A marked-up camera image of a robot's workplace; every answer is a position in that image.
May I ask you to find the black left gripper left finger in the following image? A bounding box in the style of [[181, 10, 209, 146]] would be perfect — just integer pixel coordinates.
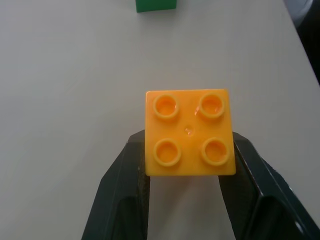
[[80, 129, 152, 240]]

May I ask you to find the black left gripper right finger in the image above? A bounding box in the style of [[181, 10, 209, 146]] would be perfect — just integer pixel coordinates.
[[217, 131, 320, 240]]

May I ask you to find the yellow studded building block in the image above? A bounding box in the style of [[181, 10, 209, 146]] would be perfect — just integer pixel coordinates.
[[145, 87, 237, 177]]

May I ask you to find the green building block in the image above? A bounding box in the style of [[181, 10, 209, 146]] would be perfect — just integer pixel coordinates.
[[134, 0, 178, 13]]

